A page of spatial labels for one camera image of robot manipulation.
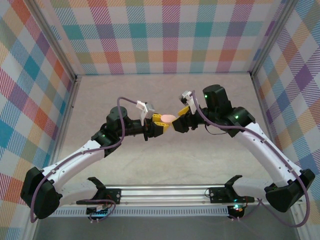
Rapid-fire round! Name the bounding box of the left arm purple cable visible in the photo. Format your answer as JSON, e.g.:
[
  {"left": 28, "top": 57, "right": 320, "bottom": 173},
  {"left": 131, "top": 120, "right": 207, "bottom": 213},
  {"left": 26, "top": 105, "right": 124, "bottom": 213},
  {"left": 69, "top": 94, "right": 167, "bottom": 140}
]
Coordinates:
[{"left": 29, "top": 96, "right": 139, "bottom": 224}]

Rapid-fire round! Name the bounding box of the aluminium mounting rail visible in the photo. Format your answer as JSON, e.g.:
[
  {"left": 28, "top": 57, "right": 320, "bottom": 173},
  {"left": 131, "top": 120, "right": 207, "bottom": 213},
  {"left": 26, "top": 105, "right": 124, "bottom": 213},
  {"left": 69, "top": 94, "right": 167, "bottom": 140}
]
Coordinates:
[{"left": 58, "top": 183, "right": 305, "bottom": 211}]

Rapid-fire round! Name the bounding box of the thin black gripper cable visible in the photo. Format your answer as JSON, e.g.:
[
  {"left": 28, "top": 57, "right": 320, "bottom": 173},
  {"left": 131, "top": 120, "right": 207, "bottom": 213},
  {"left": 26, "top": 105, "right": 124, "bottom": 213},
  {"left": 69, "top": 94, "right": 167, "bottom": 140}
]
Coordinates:
[{"left": 203, "top": 123, "right": 229, "bottom": 137}]

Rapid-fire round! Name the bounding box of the aluminium frame strut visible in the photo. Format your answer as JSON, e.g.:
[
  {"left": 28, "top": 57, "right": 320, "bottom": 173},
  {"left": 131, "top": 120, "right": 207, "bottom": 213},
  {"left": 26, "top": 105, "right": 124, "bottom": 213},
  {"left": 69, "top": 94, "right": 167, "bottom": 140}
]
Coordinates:
[
  {"left": 23, "top": 219, "right": 40, "bottom": 240},
  {"left": 289, "top": 203, "right": 310, "bottom": 240}
]

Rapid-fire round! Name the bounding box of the aluminium frame corner post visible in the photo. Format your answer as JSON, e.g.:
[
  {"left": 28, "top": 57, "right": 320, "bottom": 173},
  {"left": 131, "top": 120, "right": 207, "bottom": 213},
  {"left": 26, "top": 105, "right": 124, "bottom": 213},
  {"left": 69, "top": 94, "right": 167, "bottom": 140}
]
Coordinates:
[
  {"left": 24, "top": 0, "right": 83, "bottom": 82},
  {"left": 249, "top": 0, "right": 301, "bottom": 77}
]

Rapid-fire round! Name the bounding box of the slotted white cable duct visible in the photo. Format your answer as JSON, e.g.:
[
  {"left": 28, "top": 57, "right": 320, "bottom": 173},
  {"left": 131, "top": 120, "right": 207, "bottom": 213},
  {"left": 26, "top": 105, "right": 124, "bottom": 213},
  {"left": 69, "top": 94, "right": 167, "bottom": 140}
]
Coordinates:
[{"left": 53, "top": 207, "right": 231, "bottom": 218}]

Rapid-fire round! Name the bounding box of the aluminium table side rail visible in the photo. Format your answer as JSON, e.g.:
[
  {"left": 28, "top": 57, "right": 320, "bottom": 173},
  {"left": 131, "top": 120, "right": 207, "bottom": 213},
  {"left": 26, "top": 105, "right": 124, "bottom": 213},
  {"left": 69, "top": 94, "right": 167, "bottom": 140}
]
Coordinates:
[
  {"left": 46, "top": 74, "right": 83, "bottom": 176},
  {"left": 250, "top": 72, "right": 286, "bottom": 173}
]

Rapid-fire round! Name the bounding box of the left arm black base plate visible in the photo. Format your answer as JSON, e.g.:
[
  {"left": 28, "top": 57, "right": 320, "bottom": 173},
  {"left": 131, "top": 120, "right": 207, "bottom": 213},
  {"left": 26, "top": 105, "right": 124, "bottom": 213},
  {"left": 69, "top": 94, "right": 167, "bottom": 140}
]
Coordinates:
[{"left": 99, "top": 187, "right": 122, "bottom": 205}]

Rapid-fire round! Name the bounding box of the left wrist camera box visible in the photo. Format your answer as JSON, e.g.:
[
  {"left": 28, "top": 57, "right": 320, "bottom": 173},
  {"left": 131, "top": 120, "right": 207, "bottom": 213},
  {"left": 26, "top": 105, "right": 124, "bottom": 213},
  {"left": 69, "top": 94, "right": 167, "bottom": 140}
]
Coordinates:
[{"left": 135, "top": 100, "right": 156, "bottom": 126}]

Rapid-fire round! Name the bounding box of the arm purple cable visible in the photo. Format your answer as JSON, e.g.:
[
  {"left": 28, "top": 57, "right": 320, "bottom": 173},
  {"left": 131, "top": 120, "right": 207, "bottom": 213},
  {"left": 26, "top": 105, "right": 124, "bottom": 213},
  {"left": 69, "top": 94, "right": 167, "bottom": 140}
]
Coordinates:
[
  {"left": 29, "top": 96, "right": 139, "bottom": 224},
  {"left": 190, "top": 90, "right": 312, "bottom": 228}
]

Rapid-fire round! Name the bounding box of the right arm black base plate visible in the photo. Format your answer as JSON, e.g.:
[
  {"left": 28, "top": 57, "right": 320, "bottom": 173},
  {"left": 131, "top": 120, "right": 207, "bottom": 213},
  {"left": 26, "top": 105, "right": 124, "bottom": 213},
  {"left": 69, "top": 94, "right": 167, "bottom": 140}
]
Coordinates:
[{"left": 208, "top": 186, "right": 255, "bottom": 204}]

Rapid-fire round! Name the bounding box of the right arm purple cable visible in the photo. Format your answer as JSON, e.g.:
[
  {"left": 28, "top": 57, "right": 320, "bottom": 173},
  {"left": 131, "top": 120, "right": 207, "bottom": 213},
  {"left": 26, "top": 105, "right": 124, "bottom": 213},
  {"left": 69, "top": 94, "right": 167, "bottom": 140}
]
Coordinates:
[{"left": 190, "top": 90, "right": 312, "bottom": 228}]

